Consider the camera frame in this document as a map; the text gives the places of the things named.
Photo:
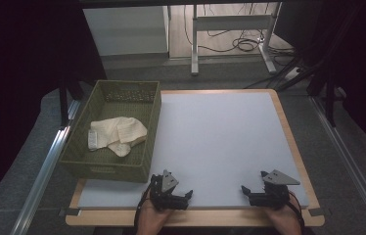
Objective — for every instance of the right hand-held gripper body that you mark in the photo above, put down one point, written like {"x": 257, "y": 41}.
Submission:
{"x": 270, "y": 197}

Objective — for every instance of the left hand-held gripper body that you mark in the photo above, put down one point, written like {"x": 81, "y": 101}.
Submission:
{"x": 166, "y": 200}

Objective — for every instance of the cream paw print cloth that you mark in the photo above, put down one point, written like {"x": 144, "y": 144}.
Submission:
{"x": 122, "y": 130}

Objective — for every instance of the green plastic basket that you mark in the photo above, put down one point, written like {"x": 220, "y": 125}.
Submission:
{"x": 106, "y": 163}

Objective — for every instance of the person's left hand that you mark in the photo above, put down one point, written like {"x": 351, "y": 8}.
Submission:
{"x": 153, "y": 222}

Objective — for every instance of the person's right hand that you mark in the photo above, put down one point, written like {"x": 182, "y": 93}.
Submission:
{"x": 283, "y": 222}

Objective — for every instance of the black tape piece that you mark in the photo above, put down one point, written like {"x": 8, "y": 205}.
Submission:
{"x": 70, "y": 212}
{"x": 316, "y": 211}

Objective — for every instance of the white table mat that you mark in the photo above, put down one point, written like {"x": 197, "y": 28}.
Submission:
{"x": 220, "y": 140}

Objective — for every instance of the white power strip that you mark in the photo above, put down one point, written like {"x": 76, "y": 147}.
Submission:
{"x": 292, "y": 73}

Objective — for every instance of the black tripod stand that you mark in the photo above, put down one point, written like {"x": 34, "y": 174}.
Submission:
{"x": 321, "y": 71}

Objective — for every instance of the black metal stand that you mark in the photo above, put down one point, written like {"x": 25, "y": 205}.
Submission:
{"x": 63, "y": 104}

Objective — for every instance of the white cabinet panel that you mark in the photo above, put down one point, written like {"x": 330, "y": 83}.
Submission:
{"x": 125, "y": 29}

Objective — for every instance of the aluminium rail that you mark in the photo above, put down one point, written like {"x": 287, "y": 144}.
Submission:
{"x": 45, "y": 173}
{"x": 350, "y": 166}

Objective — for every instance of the white metal desk frame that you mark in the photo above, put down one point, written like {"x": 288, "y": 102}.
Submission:
{"x": 233, "y": 22}

